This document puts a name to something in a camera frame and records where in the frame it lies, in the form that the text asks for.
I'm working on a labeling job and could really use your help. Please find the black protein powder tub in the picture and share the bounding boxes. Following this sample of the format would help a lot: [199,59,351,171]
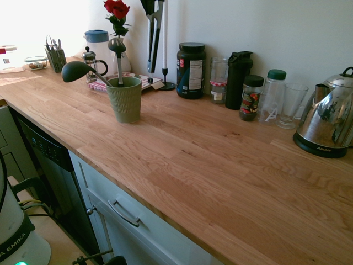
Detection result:
[176,41,207,100]

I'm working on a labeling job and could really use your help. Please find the black candle holder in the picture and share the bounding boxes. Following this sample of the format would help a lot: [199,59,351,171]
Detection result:
[159,67,177,92]

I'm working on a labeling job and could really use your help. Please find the stainless steel electric kettle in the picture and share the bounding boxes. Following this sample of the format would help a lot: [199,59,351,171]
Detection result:
[292,66,353,159]

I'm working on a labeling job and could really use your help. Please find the grey cutlery caddy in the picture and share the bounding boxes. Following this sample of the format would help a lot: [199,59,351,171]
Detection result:
[44,47,67,73]

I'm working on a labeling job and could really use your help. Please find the green ribbed utensil holder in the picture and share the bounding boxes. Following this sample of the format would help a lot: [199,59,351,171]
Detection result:
[105,76,143,124]

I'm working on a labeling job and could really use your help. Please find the clear bottle with green lid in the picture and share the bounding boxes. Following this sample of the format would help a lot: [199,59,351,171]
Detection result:
[257,69,287,124]

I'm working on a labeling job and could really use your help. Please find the glass food container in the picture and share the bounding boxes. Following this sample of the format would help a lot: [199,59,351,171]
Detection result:
[24,56,49,71]

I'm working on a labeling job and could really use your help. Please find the black ladle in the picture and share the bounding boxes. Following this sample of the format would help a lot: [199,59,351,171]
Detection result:
[61,61,114,88]

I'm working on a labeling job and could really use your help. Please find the water pitcher with blue lid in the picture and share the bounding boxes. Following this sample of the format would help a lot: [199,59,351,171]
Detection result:
[83,29,110,62]

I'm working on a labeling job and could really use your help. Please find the silver drawer handle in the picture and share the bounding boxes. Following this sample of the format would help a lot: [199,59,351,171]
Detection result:
[108,199,141,228]

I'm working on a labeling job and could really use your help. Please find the tall white candle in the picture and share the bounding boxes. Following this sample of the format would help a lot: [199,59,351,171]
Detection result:
[161,0,169,70]

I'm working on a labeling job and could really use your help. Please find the black dishwasher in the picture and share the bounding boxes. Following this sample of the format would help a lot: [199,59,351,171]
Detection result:
[13,112,103,264]

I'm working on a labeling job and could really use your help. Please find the white container with red clip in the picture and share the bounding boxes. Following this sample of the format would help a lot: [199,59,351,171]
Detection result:
[0,44,26,74]

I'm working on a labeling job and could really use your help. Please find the white drawer cabinet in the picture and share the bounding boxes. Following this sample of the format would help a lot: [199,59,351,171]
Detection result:
[68,150,221,265]

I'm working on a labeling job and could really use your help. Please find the red rose with leaves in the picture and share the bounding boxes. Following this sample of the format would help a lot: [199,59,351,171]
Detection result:
[103,0,132,39]

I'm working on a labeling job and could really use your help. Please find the black shaker bottle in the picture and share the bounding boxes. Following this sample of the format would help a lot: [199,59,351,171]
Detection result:
[224,50,254,110]

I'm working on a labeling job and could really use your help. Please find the glass french press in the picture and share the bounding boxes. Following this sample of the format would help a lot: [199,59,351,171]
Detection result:
[82,46,109,84]

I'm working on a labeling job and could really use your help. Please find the clear footed drinking glass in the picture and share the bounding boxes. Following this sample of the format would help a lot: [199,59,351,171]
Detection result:
[275,82,309,130]

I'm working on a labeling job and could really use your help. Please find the white vase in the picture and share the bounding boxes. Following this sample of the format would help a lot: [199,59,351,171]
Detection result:
[111,36,132,74]

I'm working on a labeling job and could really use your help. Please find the bundle of cables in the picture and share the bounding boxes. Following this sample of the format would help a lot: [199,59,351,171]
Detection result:
[17,198,52,219]

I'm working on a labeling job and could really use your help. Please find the spice jar with black lid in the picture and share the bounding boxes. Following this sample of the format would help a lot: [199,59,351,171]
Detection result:
[238,75,265,122]

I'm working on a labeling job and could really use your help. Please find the steel tongs with black tips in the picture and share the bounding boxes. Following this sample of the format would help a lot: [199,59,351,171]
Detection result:
[140,0,166,74]

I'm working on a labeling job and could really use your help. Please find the black slotted spoon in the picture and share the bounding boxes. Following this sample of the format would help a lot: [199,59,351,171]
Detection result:
[108,38,127,88]

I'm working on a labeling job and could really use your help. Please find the glass jar with checked band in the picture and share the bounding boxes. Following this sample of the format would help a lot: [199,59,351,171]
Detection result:
[210,56,229,105]

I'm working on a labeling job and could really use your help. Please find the metal cutlery in caddy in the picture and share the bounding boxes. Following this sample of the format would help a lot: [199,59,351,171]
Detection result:
[45,34,63,52]

